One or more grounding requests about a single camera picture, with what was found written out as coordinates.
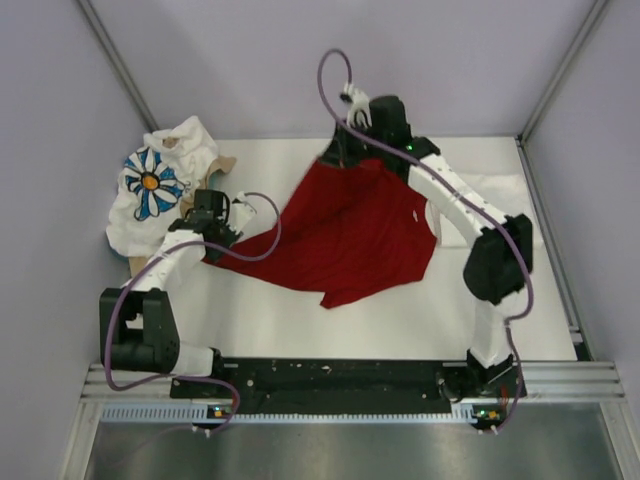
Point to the red t shirt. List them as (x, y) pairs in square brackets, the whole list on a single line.
[(346, 234)]

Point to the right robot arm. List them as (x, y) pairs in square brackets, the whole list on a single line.
[(500, 261)]

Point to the left aluminium frame post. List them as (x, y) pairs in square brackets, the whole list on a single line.
[(117, 64)]

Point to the tan t shirt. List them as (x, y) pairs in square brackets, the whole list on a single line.
[(208, 203)]

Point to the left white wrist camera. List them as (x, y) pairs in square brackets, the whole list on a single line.
[(241, 213)]

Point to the aluminium frame post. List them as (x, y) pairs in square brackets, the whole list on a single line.
[(587, 29), (117, 64)]

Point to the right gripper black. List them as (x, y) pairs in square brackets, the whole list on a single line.
[(337, 151)]

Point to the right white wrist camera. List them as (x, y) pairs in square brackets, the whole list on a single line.
[(358, 103)]

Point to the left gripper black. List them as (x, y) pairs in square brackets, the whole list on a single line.
[(231, 237)]

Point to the white crumpled t shirt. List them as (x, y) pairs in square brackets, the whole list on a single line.
[(188, 149)]

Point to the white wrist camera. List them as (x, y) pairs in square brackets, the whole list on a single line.
[(241, 213), (358, 103)]

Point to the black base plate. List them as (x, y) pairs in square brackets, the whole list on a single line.
[(339, 386)]

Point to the grey slotted cable duct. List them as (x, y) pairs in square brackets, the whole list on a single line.
[(214, 414)]

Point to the folded white t shirt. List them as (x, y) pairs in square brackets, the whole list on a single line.
[(509, 193)]

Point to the right aluminium frame post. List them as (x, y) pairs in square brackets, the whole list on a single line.
[(587, 29)]

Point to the teal plastic bin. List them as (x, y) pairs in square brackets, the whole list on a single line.
[(215, 182)]

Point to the white flower print t shirt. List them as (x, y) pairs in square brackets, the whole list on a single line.
[(143, 159)]

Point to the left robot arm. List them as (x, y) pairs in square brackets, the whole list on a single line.
[(138, 329)]

